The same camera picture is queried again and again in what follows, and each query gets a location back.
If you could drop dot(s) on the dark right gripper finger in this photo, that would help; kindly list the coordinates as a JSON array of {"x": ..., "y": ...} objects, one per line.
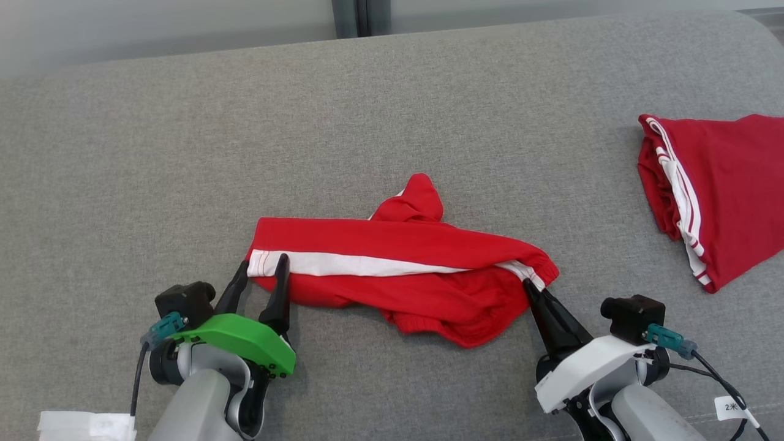
[
  {"x": 569, "y": 334},
  {"x": 545, "y": 331}
]

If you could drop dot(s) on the white tape tag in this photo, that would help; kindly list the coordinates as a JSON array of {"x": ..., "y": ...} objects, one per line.
[{"x": 86, "y": 425}]

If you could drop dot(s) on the red white printed jersey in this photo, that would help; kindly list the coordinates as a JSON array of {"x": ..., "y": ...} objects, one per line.
[{"x": 735, "y": 196}]

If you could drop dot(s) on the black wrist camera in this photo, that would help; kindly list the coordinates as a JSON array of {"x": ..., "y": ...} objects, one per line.
[
  {"x": 634, "y": 317},
  {"x": 184, "y": 301}
]

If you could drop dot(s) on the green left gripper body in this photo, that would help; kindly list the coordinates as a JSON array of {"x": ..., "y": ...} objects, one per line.
[{"x": 245, "y": 340}]

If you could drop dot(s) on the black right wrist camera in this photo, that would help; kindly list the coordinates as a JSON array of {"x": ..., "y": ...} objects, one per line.
[{"x": 634, "y": 317}]

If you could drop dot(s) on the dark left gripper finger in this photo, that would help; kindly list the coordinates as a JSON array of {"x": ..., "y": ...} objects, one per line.
[
  {"x": 234, "y": 294},
  {"x": 280, "y": 300}
]

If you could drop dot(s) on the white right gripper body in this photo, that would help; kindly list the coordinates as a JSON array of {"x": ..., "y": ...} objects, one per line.
[{"x": 588, "y": 367}]

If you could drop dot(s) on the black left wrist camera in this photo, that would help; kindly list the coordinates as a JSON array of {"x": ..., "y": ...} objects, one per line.
[{"x": 184, "y": 301}]

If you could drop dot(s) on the grey fabric sofa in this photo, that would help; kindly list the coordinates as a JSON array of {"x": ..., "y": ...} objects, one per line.
[{"x": 398, "y": 110}]

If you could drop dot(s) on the red shorts white stripe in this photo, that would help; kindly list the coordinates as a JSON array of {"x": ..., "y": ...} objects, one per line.
[{"x": 398, "y": 239}]

